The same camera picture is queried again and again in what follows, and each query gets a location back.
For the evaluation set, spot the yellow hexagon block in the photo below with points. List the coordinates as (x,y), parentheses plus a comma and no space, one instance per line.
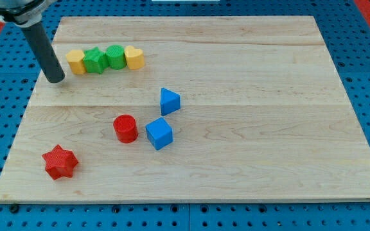
(75,59)

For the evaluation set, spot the wooden board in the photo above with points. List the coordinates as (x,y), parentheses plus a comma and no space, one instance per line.
(264,117)

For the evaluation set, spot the yellow heart block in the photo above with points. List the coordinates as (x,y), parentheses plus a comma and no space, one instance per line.
(134,57)

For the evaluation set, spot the red star block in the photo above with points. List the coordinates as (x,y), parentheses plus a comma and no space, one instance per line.
(60,162)

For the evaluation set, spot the blue cube block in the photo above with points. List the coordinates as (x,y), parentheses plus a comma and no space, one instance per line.
(159,133)

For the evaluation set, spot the green cylinder block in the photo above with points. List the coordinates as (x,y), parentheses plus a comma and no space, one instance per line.
(116,57)

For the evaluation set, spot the red cylinder block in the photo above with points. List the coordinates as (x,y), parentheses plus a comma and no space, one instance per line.
(125,128)

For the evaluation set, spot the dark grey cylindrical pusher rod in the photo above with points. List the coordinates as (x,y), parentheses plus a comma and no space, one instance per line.
(44,53)

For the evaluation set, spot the green star block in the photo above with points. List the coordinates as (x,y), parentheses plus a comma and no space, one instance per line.
(95,60)

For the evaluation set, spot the blue triangle block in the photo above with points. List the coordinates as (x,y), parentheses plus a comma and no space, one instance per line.
(169,101)

